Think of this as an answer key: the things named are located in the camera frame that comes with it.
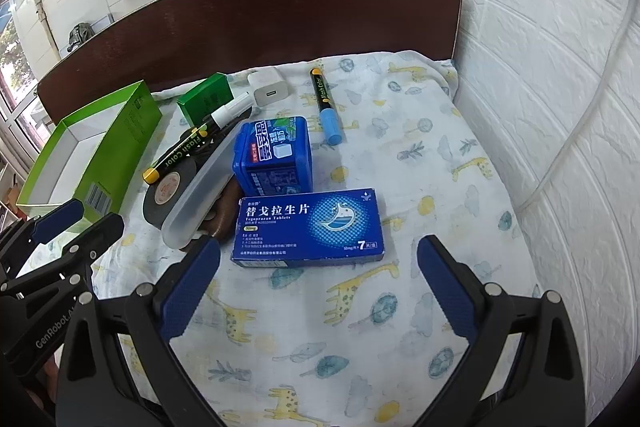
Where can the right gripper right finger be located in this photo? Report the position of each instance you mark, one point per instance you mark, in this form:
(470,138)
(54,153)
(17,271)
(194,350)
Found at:
(521,366)

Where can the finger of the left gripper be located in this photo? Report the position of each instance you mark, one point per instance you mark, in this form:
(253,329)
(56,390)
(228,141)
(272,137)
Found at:
(20,240)
(37,307)

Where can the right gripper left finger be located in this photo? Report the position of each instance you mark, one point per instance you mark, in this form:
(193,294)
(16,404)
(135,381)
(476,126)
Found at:
(159,312)

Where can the clear plastic tube case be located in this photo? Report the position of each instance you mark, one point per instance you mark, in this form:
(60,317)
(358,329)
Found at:
(201,194)

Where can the brown wooden comb massager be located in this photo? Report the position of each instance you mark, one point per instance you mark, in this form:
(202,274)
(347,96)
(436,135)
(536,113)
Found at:
(220,221)

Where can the black electrical tape roll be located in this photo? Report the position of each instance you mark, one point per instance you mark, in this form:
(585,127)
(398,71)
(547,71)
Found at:
(164,194)

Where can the blue medicine tablet box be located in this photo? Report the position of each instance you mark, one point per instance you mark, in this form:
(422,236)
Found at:
(308,230)

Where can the blue chewing gum container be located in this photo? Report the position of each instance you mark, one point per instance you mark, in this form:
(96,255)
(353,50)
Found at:
(273,157)

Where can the black marker white cap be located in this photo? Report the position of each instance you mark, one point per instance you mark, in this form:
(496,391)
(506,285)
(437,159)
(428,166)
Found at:
(195,139)

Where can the small green box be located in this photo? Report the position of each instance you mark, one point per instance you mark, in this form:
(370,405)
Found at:
(204,98)

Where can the white USB charger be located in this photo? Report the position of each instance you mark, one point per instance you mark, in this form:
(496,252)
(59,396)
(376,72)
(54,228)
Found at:
(268,86)

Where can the black marker blue cap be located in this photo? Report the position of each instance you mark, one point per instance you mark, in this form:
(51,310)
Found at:
(327,113)

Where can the large green open box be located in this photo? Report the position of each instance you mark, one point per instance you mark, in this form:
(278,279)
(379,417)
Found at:
(92,155)

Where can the giraffe print cloth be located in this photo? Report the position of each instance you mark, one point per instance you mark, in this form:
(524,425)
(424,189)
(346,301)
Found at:
(358,337)

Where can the metal sink faucet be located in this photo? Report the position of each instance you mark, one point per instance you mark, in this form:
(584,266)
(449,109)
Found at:
(80,33)

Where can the dark wooden headboard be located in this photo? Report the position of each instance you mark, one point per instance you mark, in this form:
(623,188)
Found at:
(171,42)

